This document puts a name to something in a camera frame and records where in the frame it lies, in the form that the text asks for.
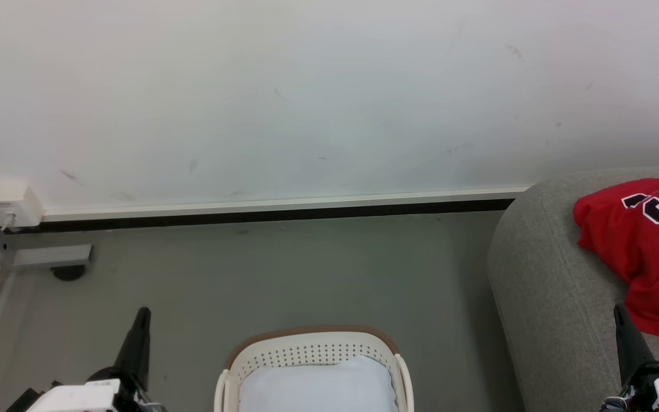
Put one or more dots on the black round frame foot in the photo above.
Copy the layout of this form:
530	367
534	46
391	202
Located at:
68	272

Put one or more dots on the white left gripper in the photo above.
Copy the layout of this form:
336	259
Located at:
78	396

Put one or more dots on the white and black baseboard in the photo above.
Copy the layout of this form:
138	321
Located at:
278	209

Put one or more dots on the white wall socket box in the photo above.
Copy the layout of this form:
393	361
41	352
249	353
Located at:
14	205

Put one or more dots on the pale blue folded cloth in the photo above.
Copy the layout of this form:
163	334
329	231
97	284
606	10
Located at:
318	386

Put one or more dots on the grey fabric sofa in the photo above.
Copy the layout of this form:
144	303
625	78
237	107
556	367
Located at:
558	297

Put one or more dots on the cream perforated laundry basket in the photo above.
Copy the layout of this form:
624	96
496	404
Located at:
312	346

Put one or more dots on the red basketball jersey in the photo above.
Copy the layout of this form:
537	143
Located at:
650	257

